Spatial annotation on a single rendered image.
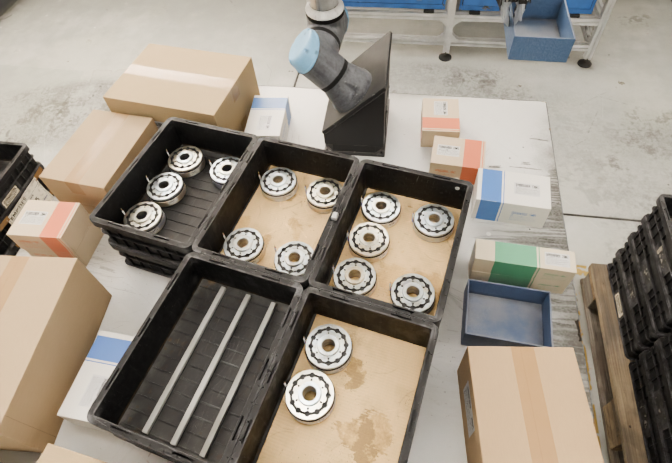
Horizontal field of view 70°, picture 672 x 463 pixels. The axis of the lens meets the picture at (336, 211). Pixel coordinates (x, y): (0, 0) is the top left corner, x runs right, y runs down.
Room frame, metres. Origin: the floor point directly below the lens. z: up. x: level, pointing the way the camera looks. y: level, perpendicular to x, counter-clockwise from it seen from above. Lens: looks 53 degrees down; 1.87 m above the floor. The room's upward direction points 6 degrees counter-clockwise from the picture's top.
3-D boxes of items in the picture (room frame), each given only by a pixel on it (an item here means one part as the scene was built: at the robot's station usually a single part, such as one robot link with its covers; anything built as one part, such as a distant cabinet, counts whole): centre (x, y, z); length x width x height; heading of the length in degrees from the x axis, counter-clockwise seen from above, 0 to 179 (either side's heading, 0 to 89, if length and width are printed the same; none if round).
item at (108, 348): (0.41, 0.57, 0.75); 0.20 x 0.12 x 0.09; 164
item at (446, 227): (0.70, -0.25, 0.86); 0.10 x 0.10 x 0.01
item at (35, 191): (1.27, 1.22, 0.41); 0.31 x 0.02 x 0.16; 166
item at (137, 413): (0.39, 0.30, 0.87); 0.40 x 0.30 x 0.11; 156
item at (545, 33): (1.13, -0.59, 1.10); 0.20 x 0.15 x 0.07; 167
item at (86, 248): (0.84, 0.80, 0.74); 0.16 x 0.12 x 0.07; 77
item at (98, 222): (0.88, 0.41, 0.92); 0.40 x 0.30 x 0.02; 156
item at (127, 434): (0.39, 0.30, 0.92); 0.40 x 0.30 x 0.02; 156
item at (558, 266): (0.60, -0.46, 0.79); 0.24 x 0.06 x 0.06; 74
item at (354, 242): (0.66, -0.08, 0.86); 0.10 x 0.10 x 0.01
